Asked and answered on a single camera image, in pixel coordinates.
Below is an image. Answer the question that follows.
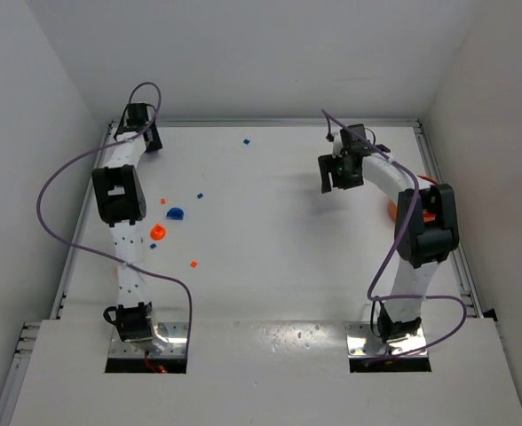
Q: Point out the blue round lego piece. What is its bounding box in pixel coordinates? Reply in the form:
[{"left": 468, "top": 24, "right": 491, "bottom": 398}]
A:
[{"left": 166, "top": 207, "right": 185, "bottom": 221}]

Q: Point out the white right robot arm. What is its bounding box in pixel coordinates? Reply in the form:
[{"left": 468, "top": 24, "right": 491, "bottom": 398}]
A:
[{"left": 318, "top": 124, "right": 460, "bottom": 343}]

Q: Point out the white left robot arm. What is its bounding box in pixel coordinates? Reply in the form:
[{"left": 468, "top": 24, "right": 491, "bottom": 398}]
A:
[{"left": 91, "top": 102, "right": 162, "bottom": 351}]

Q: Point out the orange round sorting container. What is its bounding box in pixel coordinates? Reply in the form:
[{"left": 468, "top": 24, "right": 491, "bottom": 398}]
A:
[{"left": 385, "top": 175, "right": 439, "bottom": 222}]

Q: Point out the orange round lego upper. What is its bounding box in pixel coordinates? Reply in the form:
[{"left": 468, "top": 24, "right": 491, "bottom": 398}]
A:
[{"left": 149, "top": 224, "right": 167, "bottom": 241}]

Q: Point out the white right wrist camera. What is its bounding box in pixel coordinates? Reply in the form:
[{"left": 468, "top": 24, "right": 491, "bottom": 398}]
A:
[{"left": 325, "top": 130, "right": 348, "bottom": 158}]

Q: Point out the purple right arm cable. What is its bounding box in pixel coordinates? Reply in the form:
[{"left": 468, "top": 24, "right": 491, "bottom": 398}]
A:
[{"left": 321, "top": 108, "right": 469, "bottom": 363}]

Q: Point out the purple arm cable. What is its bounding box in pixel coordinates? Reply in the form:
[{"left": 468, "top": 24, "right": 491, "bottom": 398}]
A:
[
  {"left": 36, "top": 82, "right": 194, "bottom": 351},
  {"left": 321, "top": 108, "right": 469, "bottom": 363}
]

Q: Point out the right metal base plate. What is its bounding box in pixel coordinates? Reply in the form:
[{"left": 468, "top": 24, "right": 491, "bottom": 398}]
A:
[{"left": 345, "top": 322, "right": 428, "bottom": 359}]

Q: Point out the metal base plate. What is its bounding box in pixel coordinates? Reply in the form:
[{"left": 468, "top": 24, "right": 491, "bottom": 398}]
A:
[
  {"left": 107, "top": 322, "right": 188, "bottom": 359},
  {"left": 345, "top": 322, "right": 428, "bottom": 359}
]

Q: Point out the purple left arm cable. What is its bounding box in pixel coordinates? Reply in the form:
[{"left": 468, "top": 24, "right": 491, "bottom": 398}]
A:
[{"left": 36, "top": 82, "right": 194, "bottom": 351}]

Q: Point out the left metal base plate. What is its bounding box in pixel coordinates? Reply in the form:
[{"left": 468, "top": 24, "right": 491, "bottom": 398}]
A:
[{"left": 107, "top": 322, "right": 188, "bottom": 359}]

